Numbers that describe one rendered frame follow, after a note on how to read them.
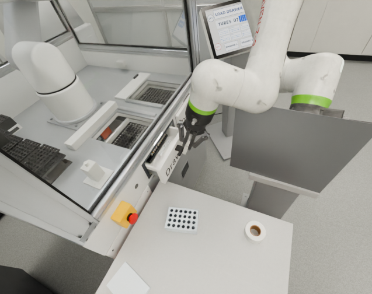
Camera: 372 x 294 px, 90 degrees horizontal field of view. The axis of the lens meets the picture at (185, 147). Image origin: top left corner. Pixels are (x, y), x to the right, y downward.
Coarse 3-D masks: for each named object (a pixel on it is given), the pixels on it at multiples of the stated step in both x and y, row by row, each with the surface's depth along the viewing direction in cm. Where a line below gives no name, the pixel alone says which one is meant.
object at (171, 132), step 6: (168, 132) 96; (174, 132) 94; (174, 138) 95; (162, 144) 94; (168, 144) 93; (156, 156) 89; (162, 156) 88; (156, 162) 87; (150, 168) 79; (156, 168) 77; (156, 174) 81
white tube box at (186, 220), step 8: (168, 208) 76; (176, 208) 75; (184, 208) 75; (168, 216) 74; (176, 216) 73; (184, 216) 74; (192, 216) 72; (168, 224) 73; (176, 224) 71; (184, 224) 71; (192, 224) 71; (184, 232) 72; (192, 232) 70
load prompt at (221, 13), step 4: (240, 4) 116; (224, 8) 114; (228, 8) 115; (232, 8) 115; (236, 8) 116; (240, 8) 116; (216, 12) 114; (220, 12) 114; (224, 12) 115; (228, 12) 115; (232, 12) 115; (236, 12) 116; (240, 12) 116; (216, 16) 114; (220, 16) 115; (224, 16) 115
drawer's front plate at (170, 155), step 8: (184, 128) 86; (176, 136) 83; (176, 144) 82; (168, 152) 78; (176, 152) 84; (168, 160) 78; (176, 160) 86; (160, 168) 73; (160, 176) 76; (168, 176) 82
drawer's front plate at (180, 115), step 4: (188, 96) 101; (184, 104) 97; (180, 108) 95; (184, 108) 96; (180, 112) 94; (184, 112) 97; (176, 116) 92; (180, 116) 95; (184, 116) 99; (176, 120) 95; (184, 120) 100
